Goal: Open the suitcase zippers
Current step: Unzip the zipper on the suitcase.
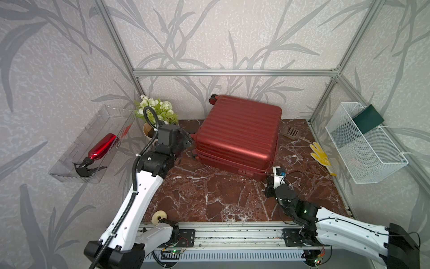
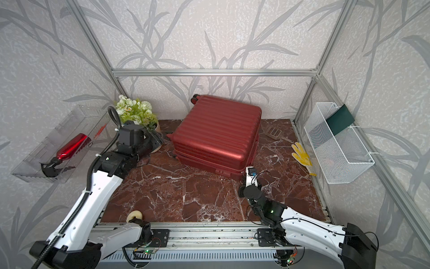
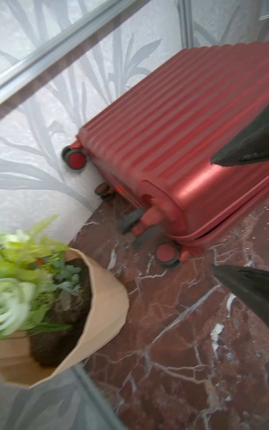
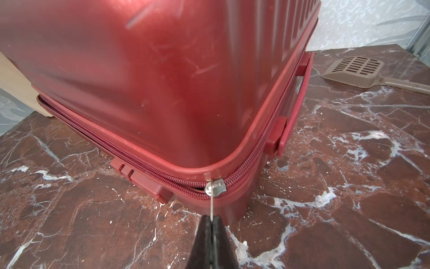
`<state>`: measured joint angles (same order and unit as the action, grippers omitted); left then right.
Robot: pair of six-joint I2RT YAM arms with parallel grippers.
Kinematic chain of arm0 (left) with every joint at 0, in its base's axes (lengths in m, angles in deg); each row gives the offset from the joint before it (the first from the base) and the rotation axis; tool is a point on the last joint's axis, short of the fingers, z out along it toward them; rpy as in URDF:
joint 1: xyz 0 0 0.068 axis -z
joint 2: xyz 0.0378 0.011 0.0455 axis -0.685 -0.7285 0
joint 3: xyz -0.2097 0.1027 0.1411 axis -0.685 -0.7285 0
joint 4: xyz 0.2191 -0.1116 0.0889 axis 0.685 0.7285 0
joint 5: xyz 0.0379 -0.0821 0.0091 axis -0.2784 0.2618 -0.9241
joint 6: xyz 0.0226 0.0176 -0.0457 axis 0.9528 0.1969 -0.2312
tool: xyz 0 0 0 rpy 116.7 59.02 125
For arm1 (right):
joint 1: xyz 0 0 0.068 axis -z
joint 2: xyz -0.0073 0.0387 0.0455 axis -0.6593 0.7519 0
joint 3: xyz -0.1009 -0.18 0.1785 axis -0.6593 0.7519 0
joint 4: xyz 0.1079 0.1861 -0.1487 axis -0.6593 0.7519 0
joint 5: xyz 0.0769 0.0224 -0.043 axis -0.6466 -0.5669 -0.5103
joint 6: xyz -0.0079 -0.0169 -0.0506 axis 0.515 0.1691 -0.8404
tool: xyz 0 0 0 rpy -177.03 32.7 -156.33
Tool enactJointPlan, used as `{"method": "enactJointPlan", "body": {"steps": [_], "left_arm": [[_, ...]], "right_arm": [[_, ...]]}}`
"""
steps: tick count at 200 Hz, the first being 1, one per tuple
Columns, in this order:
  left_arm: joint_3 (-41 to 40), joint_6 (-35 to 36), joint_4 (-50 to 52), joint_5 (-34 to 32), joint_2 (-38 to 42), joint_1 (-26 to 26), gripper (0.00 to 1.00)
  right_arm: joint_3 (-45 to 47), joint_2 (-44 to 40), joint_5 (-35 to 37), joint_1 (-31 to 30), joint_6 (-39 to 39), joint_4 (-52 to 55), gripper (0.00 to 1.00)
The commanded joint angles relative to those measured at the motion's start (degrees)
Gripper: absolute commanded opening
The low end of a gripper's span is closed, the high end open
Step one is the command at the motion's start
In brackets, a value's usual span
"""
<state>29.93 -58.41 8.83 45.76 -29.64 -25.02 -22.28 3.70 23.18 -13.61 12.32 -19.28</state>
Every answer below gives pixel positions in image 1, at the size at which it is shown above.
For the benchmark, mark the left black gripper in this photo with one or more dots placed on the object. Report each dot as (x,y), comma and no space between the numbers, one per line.
(186,138)

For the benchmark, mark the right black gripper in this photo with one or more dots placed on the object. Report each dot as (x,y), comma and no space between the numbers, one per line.
(269,190)

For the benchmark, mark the red hard-shell suitcase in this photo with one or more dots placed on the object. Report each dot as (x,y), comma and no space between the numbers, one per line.
(239,136)

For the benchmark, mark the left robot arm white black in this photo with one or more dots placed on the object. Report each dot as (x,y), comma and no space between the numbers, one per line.
(117,247)

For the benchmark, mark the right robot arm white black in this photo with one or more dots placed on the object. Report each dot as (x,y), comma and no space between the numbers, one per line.
(391,246)

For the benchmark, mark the potted white flower plant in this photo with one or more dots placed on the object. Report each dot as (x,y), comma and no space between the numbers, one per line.
(163,109)

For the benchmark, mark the yellow rubber glove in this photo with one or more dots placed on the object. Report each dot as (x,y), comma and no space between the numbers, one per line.
(321,157)

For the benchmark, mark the brown slotted spatula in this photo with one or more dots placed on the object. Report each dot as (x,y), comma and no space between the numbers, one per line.
(293,134)

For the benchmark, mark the cream tape roll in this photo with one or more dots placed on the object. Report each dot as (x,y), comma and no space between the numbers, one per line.
(158,216)

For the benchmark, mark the dark green card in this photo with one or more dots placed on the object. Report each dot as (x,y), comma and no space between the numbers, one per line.
(368,119)

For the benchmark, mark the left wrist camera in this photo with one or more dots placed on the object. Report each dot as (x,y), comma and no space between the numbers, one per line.
(169,140)

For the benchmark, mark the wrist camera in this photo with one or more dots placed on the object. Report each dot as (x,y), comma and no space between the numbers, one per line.
(169,140)
(278,175)

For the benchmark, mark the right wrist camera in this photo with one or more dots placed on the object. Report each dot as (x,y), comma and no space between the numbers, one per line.
(278,175)

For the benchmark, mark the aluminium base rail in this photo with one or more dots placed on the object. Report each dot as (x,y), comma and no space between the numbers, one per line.
(253,235)

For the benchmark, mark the clear plastic wall tray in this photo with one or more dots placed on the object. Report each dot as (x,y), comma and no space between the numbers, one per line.
(106,120)

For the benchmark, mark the red bottle with black handle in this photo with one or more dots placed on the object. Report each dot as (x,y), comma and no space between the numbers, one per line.
(96,153)

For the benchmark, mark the white wire mesh basket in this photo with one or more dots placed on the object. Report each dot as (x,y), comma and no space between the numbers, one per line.
(369,157)

